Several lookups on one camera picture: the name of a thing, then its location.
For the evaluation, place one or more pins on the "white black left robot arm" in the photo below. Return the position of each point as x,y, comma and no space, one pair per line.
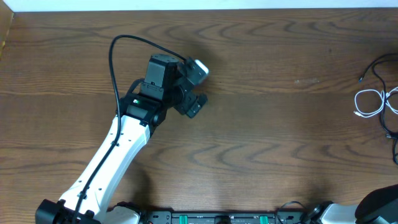
168,83

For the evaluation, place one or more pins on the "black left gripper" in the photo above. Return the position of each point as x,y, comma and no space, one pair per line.
191,103

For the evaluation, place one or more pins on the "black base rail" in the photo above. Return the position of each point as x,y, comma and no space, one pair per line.
217,217

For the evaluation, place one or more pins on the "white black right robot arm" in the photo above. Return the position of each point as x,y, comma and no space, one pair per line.
378,207

